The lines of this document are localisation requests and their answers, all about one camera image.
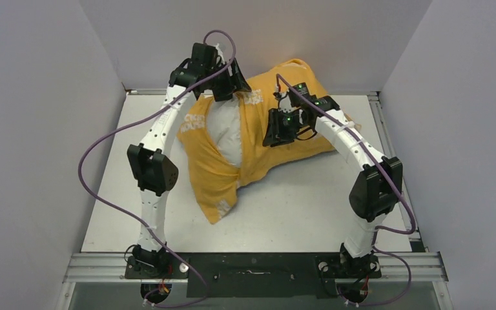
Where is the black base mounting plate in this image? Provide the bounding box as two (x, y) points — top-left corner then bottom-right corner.
(124, 253), (382, 298)

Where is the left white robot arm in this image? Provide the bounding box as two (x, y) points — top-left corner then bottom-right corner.
(127, 43), (251, 278)

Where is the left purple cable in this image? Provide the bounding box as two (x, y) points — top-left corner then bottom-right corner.
(77, 30), (237, 310)

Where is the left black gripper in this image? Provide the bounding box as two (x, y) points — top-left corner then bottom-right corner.
(205, 59), (251, 102)

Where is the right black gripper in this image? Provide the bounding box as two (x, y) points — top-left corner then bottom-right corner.
(263, 108), (307, 147)

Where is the white pillow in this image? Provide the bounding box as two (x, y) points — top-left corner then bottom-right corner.
(206, 98), (242, 168)

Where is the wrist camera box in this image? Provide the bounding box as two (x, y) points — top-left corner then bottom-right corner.
(273, 82), (293, 112)
(214, 43), (227, 65)

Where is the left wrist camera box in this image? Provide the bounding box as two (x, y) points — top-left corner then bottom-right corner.
(214, 43), (227, 65)

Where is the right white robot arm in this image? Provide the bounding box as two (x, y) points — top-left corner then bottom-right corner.
(263, 83), (403, 278)

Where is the purple cable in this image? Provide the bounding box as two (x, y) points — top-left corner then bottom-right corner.
(77, 30), (237, 310)
(275, 74), (417, 308)

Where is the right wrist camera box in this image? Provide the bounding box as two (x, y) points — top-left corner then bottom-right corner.
(273, 82), (293, 112)

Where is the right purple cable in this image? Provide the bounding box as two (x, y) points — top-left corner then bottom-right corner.
(275, 74), (417, 308)

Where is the yellow and blue pillowcase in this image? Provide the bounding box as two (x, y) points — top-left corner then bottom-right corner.
(177, 59), (334, 224)

